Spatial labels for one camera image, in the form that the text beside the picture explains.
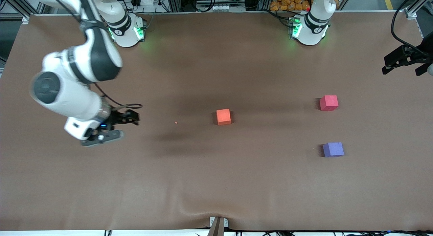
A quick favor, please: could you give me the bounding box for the orange foam block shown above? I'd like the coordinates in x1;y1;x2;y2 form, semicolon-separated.
216;109;232;126

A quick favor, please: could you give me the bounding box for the red foam block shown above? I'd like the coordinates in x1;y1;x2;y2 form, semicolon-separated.
319;95;339;111

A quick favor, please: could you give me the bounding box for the brown table mat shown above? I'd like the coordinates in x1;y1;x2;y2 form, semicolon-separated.
0;12;433;232

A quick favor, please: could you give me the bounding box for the purple foam block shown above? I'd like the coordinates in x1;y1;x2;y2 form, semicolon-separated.
322;142;345;158

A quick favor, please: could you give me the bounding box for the bag of orange buns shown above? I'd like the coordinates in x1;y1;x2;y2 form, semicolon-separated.
270;0;312;12

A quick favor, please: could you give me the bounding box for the white terminal block row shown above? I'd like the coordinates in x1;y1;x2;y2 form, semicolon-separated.
210;4;246;12

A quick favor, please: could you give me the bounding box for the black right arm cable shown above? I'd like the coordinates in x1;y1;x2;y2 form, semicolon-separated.
46;0;143;111

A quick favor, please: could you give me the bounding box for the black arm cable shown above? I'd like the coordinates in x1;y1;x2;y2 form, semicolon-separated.
391;0;423;53
46;0;143;111

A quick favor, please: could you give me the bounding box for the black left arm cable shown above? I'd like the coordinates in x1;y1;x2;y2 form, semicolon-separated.
391;0;423;53

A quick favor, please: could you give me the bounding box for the aluminium corner frame profile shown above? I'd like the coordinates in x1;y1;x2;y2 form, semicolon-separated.
5;0;45;16
404;0;433;20

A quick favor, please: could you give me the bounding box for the brown camera pole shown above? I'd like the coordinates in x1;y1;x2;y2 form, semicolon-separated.
207;217;225;236

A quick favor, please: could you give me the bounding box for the grey metal clamp bracket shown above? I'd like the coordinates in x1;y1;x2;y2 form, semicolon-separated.
209;217;229;228

